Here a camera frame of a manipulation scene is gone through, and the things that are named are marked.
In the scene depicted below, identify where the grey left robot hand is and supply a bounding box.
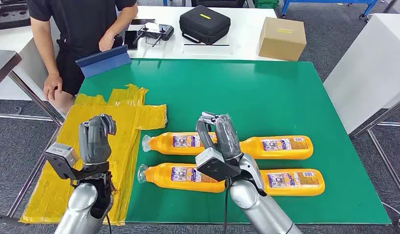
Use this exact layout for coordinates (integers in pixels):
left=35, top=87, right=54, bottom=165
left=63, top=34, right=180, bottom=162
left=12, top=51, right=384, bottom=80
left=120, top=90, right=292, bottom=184
left=78, top=114, right=117, bottom=165

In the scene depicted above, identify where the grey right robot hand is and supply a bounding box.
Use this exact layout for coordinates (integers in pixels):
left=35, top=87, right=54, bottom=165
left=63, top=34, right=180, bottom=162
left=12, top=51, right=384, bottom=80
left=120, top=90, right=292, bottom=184
left=196, top=112, right=243, bottom=162

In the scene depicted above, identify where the orange detergent bottle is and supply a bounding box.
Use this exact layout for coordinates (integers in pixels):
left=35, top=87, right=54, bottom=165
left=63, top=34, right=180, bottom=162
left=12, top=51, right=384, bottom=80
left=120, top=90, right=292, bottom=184
left=239, top=135, right=314, bottom=161
left=137, top=162, right=226, bottom=194
left=141, top=132, right=218, bottom=156
left=260, top=168, right=326, bottom=197

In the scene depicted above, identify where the green table mat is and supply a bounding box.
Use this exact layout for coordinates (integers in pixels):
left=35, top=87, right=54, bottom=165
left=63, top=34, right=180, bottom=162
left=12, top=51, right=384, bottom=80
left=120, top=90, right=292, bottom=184
left=79, top=58, right=392, bottom=226

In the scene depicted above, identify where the yellow plastic sheet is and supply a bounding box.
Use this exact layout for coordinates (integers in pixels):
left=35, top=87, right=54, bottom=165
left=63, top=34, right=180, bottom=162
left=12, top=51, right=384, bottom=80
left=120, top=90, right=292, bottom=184
left=20, top=84, right=168, bottom=226

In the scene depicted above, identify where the blue tablet case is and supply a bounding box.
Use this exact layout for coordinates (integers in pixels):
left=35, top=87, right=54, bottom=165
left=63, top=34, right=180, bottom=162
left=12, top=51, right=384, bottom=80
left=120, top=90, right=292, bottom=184
left=75, top=45, right=132, bottom=79

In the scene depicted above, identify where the white desk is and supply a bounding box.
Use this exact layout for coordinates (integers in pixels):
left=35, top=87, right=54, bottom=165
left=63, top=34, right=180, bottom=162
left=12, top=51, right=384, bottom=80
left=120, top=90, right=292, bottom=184
left=0, top=5, right=283, bottom=101

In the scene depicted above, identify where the black smartphone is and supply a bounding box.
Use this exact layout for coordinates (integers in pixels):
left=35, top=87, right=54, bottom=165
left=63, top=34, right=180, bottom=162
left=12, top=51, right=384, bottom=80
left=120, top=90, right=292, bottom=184
left=124, top=30, right=139, bottom=51

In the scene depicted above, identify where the brown cardboard box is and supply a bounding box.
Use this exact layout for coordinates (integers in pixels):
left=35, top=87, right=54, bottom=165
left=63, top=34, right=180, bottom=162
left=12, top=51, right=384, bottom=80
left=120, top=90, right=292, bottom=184
left=258, top=17, right=307, bottom=61

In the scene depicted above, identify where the black carrying case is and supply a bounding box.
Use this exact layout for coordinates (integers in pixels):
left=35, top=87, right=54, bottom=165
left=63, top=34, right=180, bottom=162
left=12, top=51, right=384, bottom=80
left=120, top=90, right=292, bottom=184
left=179, top=5, right=231, bottom=45

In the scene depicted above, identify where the grey side table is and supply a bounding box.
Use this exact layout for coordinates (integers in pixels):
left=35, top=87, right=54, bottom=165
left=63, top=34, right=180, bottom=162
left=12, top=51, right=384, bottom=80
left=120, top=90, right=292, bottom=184
left=0, top=49, right=65, bottom=127

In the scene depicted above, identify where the person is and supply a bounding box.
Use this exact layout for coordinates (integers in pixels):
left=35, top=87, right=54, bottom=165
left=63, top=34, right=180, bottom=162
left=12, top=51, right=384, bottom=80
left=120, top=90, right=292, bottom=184
left=26, top=0, right=139, bottom=115

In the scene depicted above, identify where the black remote controller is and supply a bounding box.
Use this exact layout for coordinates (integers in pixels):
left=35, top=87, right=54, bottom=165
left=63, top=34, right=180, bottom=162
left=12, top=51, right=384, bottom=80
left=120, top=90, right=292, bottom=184
left=133, top=23, right=175, bottom=47

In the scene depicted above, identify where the black box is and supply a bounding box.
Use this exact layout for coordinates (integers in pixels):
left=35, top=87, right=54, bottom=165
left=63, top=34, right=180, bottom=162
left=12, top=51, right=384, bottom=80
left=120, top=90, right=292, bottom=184
left=191, top=0, right=246, bottom=8

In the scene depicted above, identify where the green plastic crate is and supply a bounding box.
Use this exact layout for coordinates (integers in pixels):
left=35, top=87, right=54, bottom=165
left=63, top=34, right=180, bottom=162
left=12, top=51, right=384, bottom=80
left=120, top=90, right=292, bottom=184
left=253, top=0, right=280, bottom=9

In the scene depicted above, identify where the white side table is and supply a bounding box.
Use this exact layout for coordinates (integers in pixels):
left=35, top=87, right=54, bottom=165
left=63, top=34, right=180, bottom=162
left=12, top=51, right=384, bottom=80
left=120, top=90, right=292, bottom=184
left=322, top=13, right=400, bottom=138

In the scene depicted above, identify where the black foam tray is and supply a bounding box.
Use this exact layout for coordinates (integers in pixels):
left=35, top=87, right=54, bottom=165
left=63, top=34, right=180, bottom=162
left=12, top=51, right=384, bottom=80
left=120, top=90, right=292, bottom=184
left=0, top=0, right=31, bottom=30

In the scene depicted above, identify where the blue metal cart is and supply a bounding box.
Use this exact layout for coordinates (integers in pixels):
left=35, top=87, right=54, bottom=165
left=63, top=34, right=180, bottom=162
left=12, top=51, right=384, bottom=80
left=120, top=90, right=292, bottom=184
left=281, top=0, right=379, bottom=19

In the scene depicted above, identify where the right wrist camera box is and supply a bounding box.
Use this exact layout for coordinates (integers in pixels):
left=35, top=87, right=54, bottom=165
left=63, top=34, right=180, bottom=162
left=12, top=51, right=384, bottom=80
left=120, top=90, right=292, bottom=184
left=195, top=144, right=242, bottom=182

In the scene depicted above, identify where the metal frame bar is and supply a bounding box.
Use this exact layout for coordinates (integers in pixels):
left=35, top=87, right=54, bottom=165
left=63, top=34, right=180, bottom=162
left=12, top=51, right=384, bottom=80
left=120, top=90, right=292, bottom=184
left=0, top=124, right=63, bottom=227
left=367, top=129, right=400, bottom=202

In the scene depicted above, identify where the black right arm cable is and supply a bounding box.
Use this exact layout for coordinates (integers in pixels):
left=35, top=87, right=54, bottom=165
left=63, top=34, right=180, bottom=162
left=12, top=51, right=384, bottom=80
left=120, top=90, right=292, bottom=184
left=222, top=175, right=232, bottom=234

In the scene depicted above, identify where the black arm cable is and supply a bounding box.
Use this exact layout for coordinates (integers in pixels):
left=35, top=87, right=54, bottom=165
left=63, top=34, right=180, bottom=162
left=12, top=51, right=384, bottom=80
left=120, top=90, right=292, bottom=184
left=104, top=213, right=113, bottom=234
left=222, top=175, right=232, bottom=234

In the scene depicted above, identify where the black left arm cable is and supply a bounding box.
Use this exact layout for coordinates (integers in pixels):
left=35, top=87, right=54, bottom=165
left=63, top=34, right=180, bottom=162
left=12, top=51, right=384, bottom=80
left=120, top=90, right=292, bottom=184
left=104, top=213, right=113, bottom=234

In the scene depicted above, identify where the white desk cable cover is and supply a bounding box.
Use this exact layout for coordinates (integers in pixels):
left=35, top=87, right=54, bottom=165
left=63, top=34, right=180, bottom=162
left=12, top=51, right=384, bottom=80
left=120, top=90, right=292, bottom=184
left=181, top=42, right=233, bottom=56

